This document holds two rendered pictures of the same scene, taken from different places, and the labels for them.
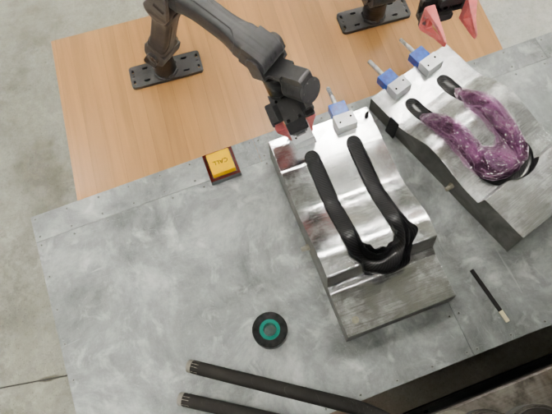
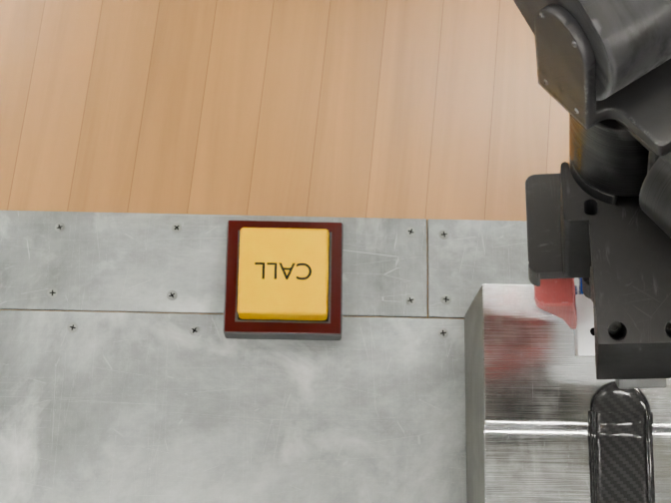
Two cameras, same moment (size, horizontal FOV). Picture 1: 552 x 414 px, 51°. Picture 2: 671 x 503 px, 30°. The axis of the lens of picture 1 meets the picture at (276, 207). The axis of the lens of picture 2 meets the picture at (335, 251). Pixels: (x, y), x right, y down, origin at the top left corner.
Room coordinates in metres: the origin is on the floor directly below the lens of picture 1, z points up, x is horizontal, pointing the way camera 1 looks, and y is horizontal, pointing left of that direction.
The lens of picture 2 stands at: (0.44, 0.06, 1.64)
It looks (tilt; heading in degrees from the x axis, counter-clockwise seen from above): 74 degrees down; 8
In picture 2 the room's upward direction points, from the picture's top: 5 degrees clockwise
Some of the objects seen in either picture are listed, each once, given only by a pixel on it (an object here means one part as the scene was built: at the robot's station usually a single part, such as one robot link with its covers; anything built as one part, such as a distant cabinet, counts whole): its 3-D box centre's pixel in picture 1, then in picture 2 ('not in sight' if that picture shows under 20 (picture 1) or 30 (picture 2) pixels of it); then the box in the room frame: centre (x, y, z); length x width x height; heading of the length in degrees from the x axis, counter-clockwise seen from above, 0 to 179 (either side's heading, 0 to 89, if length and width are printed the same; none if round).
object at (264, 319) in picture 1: (269, 330); not in sight; (0.21, 0.05, 0.82); 0.08 x 0.08 x 0.04
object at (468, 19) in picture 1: (460, 19); not in sight; (0.70, -0.41, 1.20); 0.09 x 0.07 x 0.07; 8
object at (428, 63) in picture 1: (416, 55); not in sight; (0.86, -0.42, 0.86); 0.13 x 0.05 x 0.05; 30
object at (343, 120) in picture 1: (337, 108); not in sight; (0.72, -0.18, 0.89); 0.13 x 0.05 x 0.05; 12
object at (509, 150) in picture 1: (480, 130); not in sight; (0.60, -0.51, 0.90); 0.26 x 0.18 x 0.08; 30
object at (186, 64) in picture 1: (163, 62); not in sight; (0.96, 0.25, 0.84); 0.20 x 0.07 x 0.08; 98
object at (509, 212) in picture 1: (478, 137); not in sight; (0.60, -0.52, 0.86); 0.50 x 0.26 x 0.11; 30
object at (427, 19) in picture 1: (443, 24); not in sight; (0.70, -0.38, 1.20); 0.09 x 0.07 x 0.07; 8
